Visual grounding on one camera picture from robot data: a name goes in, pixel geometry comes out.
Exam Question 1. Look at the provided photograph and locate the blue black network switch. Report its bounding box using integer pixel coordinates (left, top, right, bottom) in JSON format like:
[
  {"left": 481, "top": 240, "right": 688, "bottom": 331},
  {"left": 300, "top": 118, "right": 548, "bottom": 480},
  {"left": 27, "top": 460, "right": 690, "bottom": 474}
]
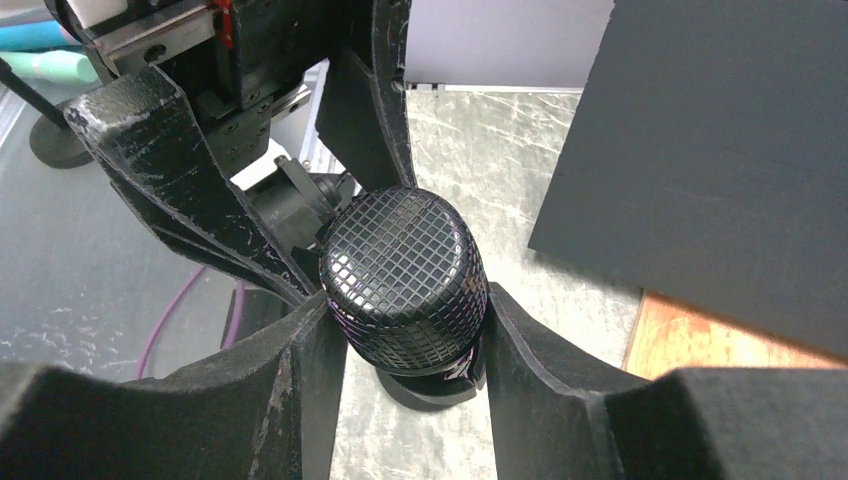
[{"left": 529, "top": 1, "right": 847, "bottom": 355}]

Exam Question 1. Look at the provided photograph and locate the wooden board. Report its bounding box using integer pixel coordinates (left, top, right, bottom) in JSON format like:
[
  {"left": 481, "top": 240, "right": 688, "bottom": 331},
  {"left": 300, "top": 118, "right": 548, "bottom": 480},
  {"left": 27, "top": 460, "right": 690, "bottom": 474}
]
[{"left": 622, "top": 291, "right": 847, "bottom": 379}]

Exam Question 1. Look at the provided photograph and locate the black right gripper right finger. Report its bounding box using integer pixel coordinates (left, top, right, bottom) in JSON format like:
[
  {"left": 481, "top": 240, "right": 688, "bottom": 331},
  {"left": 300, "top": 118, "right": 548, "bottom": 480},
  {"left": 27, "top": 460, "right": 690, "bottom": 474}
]
[{"left": 484, "top": 284, "right": 847, "bottom": 479}]

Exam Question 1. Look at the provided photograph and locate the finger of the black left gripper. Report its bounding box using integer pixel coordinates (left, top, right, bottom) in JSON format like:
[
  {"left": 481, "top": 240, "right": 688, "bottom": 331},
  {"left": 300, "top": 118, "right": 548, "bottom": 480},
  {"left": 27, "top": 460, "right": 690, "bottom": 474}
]
[
  {"left": 64, "top": 66, "right": 315, "bottom": 306},
  {"left": 316, "top": 1, "right": 417, "bottom": 190}
]

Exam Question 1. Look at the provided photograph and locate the mint green microphone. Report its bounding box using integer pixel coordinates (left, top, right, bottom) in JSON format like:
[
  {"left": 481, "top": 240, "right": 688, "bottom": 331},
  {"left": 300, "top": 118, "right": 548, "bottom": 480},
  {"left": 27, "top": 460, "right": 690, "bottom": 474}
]
[{"left": 1, "top": 50, "right": 98, "bottom": 85}]

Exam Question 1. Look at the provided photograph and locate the black shock-mount desk stand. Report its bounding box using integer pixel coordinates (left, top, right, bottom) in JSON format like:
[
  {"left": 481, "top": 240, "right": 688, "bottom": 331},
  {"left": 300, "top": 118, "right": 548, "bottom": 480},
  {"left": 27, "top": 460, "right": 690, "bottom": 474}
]
[{"left": 1, "top": 60, "right": 93, "bottom": 170}]

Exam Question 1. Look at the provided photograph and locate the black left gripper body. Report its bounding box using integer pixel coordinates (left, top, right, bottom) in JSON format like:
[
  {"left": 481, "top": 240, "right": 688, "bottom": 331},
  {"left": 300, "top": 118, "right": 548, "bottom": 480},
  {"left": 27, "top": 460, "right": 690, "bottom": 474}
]
[{"left": 46, "top": 1, "right": 371, "bottom": 175}]

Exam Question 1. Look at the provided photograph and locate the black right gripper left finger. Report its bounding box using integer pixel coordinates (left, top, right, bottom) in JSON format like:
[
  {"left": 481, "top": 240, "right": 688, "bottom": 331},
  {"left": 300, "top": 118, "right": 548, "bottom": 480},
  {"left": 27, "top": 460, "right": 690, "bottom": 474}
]
[{"left": 1, "top": 294, "right": 347, "bottom": 479}]

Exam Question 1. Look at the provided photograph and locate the black microphone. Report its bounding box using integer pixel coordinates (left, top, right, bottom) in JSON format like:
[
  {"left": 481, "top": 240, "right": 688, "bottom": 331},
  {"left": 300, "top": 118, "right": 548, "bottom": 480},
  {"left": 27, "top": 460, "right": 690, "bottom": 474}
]
[{"left": 319, "top": 187, "right": 489, "bottom": 377}]

